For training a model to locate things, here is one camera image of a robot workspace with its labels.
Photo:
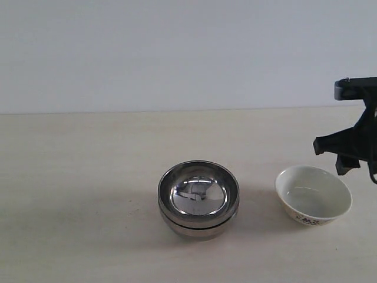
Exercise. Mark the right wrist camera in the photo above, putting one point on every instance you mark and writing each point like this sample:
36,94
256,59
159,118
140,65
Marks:
355,89

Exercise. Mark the plain steel bowl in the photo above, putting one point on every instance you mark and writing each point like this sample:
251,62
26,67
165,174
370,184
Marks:
197,231

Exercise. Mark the white ceramic patterned bowl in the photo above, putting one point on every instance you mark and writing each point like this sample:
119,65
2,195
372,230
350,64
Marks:
312,196

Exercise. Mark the patterned steel bowl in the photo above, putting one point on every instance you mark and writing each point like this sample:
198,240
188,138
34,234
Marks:
198,194

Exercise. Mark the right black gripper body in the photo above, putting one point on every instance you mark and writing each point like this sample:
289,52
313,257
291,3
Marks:
364,133

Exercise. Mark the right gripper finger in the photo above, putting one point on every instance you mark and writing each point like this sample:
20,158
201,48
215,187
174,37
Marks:
341,142
346,162

